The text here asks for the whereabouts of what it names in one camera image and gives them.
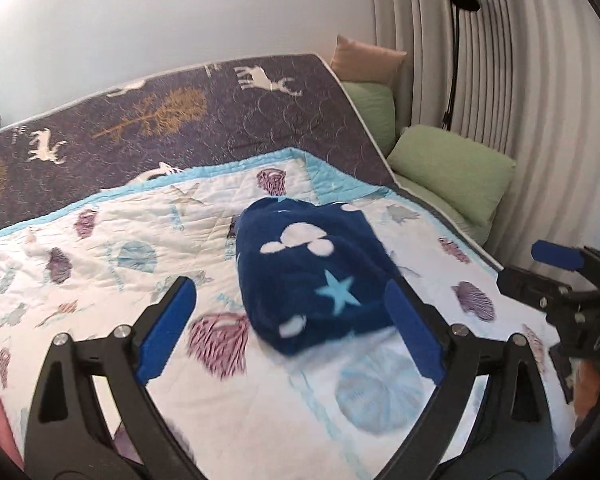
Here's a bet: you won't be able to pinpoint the small green pillow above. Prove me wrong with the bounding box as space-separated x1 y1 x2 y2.
341 81 398 158

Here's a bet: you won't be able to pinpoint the large green pillow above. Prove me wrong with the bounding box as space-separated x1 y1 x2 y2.
386 124 517 226

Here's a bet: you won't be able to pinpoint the white pleated curtain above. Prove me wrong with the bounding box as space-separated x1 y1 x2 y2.
370 0 600 281

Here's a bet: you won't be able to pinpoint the blue fleece garment white spots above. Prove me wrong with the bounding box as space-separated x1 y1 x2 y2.
234 197 406 357

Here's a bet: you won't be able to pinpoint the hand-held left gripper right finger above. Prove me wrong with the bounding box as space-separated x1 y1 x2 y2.
375 277 561 480

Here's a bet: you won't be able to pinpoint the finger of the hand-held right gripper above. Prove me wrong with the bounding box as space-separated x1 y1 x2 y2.
531 241 600 273
496 266 575 312

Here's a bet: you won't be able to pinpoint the peach pillow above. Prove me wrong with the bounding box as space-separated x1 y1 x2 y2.
330 35 408 86

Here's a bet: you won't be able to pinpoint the white seashell print quilt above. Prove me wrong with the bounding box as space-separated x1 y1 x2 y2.
0 147 576 480

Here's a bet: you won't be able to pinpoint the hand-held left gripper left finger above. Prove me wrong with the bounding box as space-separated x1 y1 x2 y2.
24 276 206 480

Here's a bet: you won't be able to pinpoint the purple deer print bedspread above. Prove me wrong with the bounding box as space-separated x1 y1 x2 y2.
0 54 396 233

